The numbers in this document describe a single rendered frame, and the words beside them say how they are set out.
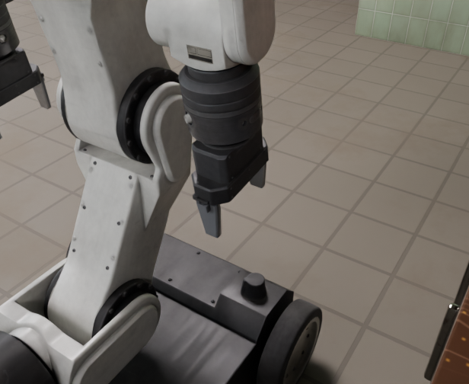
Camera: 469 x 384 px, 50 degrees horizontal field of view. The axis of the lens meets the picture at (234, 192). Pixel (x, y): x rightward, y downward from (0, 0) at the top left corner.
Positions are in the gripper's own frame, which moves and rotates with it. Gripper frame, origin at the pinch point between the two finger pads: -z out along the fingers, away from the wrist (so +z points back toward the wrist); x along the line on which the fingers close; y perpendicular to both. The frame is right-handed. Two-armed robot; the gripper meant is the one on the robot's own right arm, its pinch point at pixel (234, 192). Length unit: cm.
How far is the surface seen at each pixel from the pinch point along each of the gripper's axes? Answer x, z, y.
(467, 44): 229, -87, 16
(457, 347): -9.9, 2.7, -30.7
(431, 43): 228, -89, 34
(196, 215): 40, -63, 49
